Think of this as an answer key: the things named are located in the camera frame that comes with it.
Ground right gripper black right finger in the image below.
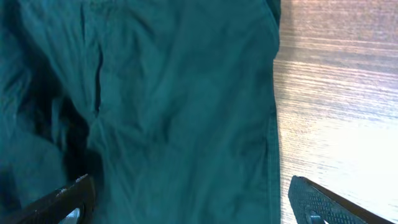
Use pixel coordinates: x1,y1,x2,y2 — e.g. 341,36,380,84
288,175,392,224

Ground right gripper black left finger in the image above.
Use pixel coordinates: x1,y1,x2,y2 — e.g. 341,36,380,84
2,174,96,224

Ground black shorts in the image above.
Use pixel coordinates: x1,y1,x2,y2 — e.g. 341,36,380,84
1,0,281,223

